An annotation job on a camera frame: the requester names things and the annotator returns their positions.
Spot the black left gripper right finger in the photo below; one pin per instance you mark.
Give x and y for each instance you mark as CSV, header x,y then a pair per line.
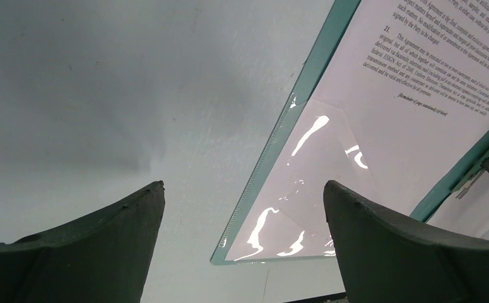
x,y
385,256

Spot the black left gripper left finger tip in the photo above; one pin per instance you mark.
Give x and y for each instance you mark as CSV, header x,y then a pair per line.
x,y
104,256

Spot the printed white paper sheet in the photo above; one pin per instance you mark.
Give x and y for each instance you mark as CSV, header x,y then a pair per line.
x,y
394,104

